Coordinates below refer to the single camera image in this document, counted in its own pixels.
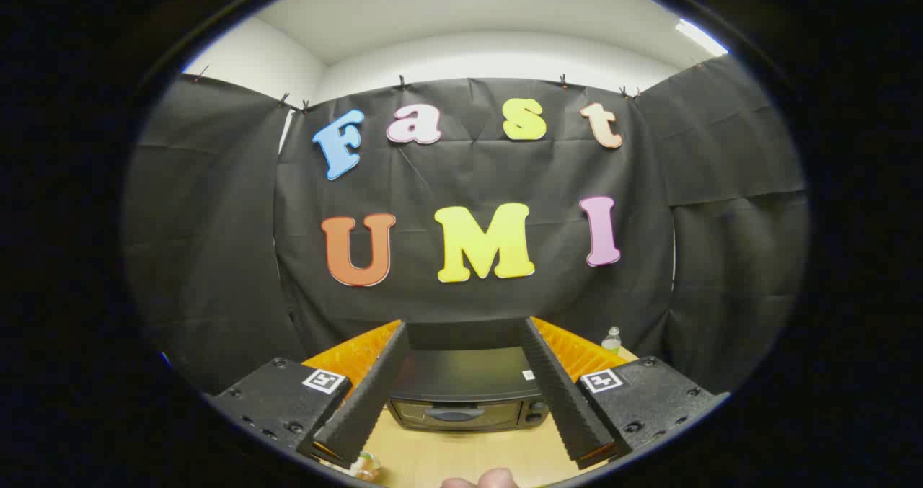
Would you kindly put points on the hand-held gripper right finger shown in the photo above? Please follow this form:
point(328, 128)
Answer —
point(559, 394)

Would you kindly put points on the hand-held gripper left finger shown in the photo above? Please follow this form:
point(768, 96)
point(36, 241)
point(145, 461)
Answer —
point(375, 391)

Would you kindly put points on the black toaster oven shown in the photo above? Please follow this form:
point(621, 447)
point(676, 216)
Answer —
point(461, 376)

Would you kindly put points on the white food tray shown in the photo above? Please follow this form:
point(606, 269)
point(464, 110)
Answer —
point(360, 468)

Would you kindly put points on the clear green label bottle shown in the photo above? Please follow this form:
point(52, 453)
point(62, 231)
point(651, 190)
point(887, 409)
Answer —
point(611, 341)

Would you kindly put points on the black backdrop cloth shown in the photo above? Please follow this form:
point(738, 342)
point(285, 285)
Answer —
point(469, 178)

